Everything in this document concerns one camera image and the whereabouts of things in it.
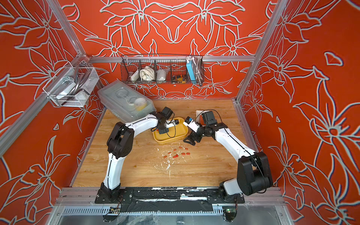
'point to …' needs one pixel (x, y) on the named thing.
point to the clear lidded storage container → (124, 101)
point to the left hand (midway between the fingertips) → (163, 125)
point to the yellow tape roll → (140, 103)
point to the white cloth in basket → (147, 74)
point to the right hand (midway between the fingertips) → (186, 133)
